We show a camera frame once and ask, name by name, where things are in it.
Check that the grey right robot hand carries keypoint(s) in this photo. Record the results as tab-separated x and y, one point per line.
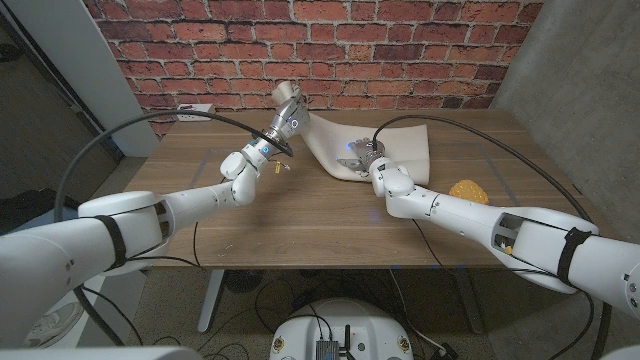
362	150

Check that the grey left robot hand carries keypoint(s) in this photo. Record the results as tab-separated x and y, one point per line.
290	120

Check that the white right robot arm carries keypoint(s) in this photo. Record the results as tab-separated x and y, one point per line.
475	215

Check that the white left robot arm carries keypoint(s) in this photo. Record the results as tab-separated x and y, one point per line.
100	240

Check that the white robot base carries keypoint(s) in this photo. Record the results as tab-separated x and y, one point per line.
340	320

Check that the yellow textured sponge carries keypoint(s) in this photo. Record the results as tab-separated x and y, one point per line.
469	192

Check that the red brick printed backdrop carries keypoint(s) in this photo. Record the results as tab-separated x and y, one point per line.
320	55

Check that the white power strip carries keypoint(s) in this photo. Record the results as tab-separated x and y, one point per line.
192	107

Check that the black round floor fan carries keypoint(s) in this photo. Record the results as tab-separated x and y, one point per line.
243	281

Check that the white table leg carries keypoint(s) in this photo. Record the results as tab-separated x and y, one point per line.
210	300

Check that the small grey electronics box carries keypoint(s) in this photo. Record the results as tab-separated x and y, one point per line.
327	350

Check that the white structural column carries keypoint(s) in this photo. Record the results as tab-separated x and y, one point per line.
85	75

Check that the black bag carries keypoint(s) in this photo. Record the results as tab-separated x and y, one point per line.
30	202

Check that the white sneaker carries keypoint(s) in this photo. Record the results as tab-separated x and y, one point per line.
50	327

